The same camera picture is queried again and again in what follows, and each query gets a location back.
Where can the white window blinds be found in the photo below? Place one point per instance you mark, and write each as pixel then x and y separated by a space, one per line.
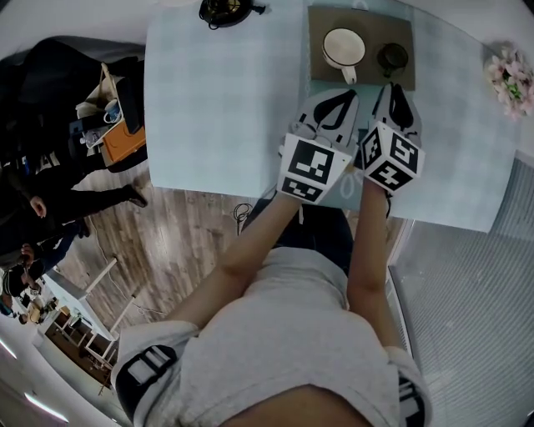
pixel 467 312

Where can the white desk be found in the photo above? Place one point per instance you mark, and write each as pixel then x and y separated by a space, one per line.
pixel 75 300

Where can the white ceramic mug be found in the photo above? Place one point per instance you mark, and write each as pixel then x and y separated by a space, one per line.
pixel 344 48

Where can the person's grey t-shirt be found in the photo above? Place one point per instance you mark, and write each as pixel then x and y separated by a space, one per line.
pixel 288 333

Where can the person's right forearm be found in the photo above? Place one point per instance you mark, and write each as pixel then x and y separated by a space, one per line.
pixel 369 258

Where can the orange box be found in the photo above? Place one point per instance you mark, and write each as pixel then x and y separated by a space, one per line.
pixel 125 146

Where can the person's left forearm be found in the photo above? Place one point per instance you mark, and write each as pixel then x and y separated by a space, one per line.
pixel 246 258

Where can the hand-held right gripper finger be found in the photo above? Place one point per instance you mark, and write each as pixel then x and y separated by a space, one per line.
pixel 415 125
pixel 381 108

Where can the black round object on table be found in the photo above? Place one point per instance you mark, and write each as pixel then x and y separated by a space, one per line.
pixel 225 10

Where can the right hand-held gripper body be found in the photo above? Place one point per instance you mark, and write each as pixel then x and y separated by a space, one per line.
pixel 392 162

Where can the person's face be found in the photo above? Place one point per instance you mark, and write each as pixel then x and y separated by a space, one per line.
pixel 300 410

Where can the pink flowers in pot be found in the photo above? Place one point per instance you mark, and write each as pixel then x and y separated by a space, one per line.
pixel 509 79

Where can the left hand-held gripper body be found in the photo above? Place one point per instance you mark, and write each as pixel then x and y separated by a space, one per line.
pixel 310 162

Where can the light blue tablecloth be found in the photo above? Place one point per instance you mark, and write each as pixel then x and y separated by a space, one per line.
pixel 217 104

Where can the blue patterned white mug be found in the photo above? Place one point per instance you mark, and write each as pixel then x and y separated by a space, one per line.
pixel 112 112

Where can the brown cardboard tray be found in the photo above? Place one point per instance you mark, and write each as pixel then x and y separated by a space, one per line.
pixel 375 25

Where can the dark glass cup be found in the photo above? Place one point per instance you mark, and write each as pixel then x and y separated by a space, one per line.
pixel 392 56

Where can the cream tote bag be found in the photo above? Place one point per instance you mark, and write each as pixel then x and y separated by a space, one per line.
pixel 89 109

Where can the dark rectangular case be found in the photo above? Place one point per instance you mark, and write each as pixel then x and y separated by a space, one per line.
pixel 127 106

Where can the black office chair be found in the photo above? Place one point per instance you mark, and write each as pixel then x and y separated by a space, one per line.
pixel 54 62

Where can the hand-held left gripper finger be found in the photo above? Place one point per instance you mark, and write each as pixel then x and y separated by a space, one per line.
pixel 348 133
pixel 308 109

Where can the person's dark jeans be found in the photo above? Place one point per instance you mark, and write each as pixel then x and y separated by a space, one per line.
pixel 321 233

